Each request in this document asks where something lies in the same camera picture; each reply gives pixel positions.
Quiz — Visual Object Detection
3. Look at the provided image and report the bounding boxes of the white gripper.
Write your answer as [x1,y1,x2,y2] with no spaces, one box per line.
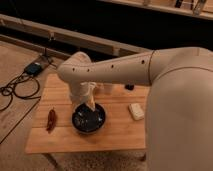
[69,82,96,108]

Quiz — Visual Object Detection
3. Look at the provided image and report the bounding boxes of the black eraser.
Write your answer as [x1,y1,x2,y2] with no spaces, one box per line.
[125,85,134,91]

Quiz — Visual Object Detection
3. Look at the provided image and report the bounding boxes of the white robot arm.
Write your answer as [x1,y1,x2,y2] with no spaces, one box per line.
[58,47,213,171]

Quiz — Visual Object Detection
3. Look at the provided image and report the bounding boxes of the black bowl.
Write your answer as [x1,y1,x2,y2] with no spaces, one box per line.
[72,103,106,134]

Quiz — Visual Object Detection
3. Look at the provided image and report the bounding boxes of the red chili pepper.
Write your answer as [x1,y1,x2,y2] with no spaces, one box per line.
[46,109,56,132]

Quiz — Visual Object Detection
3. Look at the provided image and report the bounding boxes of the black power adapter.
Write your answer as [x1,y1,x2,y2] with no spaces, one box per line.
[24,63,42,76]

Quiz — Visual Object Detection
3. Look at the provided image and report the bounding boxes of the wooden folding table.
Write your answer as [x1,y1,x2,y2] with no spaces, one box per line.
[25,74,149,154]

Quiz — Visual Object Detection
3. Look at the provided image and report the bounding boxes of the black floor cable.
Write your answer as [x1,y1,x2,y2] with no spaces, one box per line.
[0,53,54,145]

